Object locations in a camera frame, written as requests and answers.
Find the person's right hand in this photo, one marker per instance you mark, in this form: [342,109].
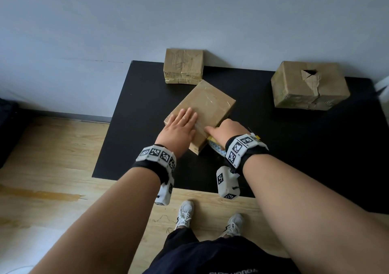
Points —
[229,130]

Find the person's left hand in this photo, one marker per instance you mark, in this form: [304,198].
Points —
[179,134]

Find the tall cardboard box square hole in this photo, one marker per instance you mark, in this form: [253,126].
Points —
[209,103]

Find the small cardboard box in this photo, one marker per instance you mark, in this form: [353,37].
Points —
[182,65]

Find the wide cardboard box torn flap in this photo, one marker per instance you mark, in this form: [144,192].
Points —
[328,88]

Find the person's left forearm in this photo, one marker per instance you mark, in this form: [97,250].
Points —
[103,225]

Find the person's right forearm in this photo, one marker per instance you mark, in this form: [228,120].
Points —
[316,219]

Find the black marker wristband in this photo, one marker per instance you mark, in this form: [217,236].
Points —
[244,152]
[155,161]

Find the white left sneaker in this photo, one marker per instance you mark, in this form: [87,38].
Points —
[185,213]

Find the white sneaker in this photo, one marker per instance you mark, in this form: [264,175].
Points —
[185,213]
[233,225]

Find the thin black thread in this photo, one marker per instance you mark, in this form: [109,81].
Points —
[164,222]

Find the white right sneaker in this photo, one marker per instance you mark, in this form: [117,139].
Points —
[233,225]

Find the black shorts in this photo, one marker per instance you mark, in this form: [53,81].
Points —
[222,257]

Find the black bag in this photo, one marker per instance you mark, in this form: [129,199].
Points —
[9,130]

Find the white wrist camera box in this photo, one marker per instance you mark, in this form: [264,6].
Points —
[164,193]
[228,184]

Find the white metal shelf frame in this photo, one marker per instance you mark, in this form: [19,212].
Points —
[383,91]

